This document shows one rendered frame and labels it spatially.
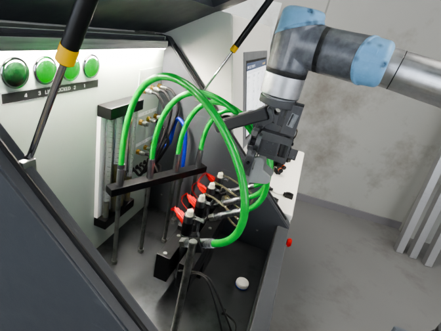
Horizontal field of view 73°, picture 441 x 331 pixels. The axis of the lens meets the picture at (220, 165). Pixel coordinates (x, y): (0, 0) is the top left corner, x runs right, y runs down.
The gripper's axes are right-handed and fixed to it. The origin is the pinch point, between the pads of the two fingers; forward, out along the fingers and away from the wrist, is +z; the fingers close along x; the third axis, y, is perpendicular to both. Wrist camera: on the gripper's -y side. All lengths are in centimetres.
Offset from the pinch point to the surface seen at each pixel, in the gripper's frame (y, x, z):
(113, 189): -30.5, -3.2, 11.8
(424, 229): 138, 206, 93
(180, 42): -36, 35, -22
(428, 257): 148, 198, 114
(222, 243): 1.0, -15.5, 5.0
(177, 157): -22.3, 14.7, 6.9
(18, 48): -35.7, -21.8, -20.6
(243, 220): 3.6, -16.6, -2.0
